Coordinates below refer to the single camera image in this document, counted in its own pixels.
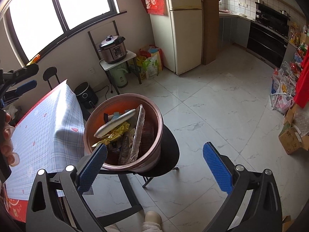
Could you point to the person's left hand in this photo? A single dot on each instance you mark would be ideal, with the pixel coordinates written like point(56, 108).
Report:
point(7, 148)

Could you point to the cardboard box on floor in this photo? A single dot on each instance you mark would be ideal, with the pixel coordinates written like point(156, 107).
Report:
point(291, 140)

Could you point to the small white side table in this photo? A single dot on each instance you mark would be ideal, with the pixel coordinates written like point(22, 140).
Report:
point(99, 34)

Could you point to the yellow snack bag on sill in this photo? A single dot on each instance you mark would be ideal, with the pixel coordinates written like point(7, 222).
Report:
point(34, 60)

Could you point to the black air fryer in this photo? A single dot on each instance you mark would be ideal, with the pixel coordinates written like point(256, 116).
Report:
point(86, 95)

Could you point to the dark framed window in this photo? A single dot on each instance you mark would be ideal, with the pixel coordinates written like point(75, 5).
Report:
point(36, 27)

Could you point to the clear plastic container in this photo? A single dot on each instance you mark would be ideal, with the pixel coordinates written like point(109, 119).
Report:
point(132, 138)

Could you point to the checkered blue tablecloth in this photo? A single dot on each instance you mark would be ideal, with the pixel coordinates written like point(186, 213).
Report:
point(49, 137)

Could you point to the beige fuzzy slipper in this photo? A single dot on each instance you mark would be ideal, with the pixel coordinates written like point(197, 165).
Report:
point(152, 218)

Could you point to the white foam net sleeve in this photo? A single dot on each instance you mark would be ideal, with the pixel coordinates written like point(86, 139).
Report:
point(103, 130)

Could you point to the pink round trash bin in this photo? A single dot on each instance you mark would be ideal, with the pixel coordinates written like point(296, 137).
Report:
point(152, 131)

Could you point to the black stove and oven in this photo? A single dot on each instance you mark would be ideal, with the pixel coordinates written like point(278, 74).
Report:
point(268, 35)

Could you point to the gold foil wrapper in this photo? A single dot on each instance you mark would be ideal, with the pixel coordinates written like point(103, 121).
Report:
point(113, 135)

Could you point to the black round stool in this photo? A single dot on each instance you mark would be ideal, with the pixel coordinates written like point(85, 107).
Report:
point(169, 157)

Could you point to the black round-back chair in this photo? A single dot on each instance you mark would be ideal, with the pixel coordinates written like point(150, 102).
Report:
point(48, 74)

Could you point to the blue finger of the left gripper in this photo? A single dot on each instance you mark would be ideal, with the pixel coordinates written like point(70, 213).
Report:
point(19, 91)

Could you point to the green white shopping bag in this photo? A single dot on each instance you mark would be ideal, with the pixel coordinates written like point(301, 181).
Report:
point(150, 67)

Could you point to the red shopping bag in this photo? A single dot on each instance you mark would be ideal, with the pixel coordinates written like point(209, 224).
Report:
point(150, 51)

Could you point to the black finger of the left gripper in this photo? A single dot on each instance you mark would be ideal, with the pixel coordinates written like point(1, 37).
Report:
point(15, 77)

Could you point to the white red plastic bag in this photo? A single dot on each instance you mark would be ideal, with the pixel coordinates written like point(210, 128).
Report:
point(282, 92)

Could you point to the cream double-door refrigerator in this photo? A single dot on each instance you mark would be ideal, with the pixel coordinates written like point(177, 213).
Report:
point(179, 34)

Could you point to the silver electric pressure cooker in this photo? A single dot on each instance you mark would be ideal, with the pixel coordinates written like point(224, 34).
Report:
point(113, 49)

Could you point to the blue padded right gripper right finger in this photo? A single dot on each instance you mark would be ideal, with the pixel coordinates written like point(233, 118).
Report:
point(264, 211)

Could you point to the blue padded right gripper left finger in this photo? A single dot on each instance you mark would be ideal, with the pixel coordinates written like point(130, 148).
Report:
point(56, 202)

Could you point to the light green electric kettle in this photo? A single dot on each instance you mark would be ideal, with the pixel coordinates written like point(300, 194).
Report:
point(119, 75)

